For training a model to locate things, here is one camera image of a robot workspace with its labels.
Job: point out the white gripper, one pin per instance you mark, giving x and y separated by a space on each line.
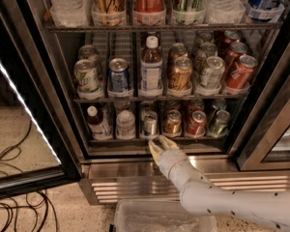
170 161

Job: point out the orange soda can front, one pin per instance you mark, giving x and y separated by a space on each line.
172 122

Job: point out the orange soda can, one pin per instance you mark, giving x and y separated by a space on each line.
172 105
172 122

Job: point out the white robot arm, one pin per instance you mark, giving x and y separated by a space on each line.
199 196

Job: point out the silver soda can bottom front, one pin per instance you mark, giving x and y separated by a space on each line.
150 123

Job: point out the silver soda can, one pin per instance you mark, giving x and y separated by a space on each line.
145 106
150 123

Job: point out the red soda can bottom front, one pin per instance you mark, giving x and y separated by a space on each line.
196 123

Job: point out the red soda can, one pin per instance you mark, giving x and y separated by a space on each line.
241 72
233 52
196 123
195 105
228 37

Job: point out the orange soda can rear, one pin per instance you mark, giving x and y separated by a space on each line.
172 105

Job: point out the silver soda can bottom rear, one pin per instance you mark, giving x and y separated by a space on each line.
145 106

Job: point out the clear water bottle bottom shelf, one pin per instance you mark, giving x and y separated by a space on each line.
125 125

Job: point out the red soda can bottom rear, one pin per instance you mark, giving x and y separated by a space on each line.
195 105

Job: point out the brown tea bottle bottom shelf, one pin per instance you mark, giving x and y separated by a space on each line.
98 124

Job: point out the brown tea bottle shelf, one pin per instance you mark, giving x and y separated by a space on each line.
151 65
98 124

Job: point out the green soda can bottom front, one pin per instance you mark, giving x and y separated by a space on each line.
220 122

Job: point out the green soda can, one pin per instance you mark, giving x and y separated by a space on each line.
218 104
220 122

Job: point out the green soda can bottom rear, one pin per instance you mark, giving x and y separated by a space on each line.
218 104

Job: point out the gold soda can middle front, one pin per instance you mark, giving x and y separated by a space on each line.
180 74

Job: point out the gold soda can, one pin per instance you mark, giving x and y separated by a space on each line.
180 74
177 50

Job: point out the blue pepsi can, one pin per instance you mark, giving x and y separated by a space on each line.
119 75

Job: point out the white green can middle front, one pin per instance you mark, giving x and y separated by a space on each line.
211 72

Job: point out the brown tea bottle middle shelf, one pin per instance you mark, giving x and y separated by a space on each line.
151 65

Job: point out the stainless steel fridge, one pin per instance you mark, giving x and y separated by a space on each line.
115 169

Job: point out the gold soda can middle rear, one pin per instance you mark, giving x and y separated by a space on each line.
177 50

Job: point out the white green 7up can front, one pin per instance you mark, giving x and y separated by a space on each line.
86 75

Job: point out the red soda can middle front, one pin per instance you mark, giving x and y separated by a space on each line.
241 72

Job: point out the right glass fridge door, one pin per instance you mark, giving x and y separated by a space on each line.
269 146

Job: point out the white green can middle rear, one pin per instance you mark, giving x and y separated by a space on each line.
203 37

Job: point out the silver can behind 7up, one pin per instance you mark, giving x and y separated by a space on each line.
89 52

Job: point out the open glass fridge door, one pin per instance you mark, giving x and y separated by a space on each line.
38 149

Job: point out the red soda can middle rear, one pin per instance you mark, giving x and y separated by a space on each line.
228 37

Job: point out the red tall can top shelf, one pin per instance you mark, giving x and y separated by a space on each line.
149 12

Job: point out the gold tall can top shelf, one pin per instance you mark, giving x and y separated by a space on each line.
109 12

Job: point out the green silver can top shelf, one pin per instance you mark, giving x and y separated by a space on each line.
188 12

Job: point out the blue can top shelf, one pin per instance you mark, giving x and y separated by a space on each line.
263 10

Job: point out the clear plastic bin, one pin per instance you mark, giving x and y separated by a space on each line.
158 216

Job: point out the clear water bottle top right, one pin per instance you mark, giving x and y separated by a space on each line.
224 11

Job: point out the clear water bottle top left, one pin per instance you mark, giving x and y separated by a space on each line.
70 13

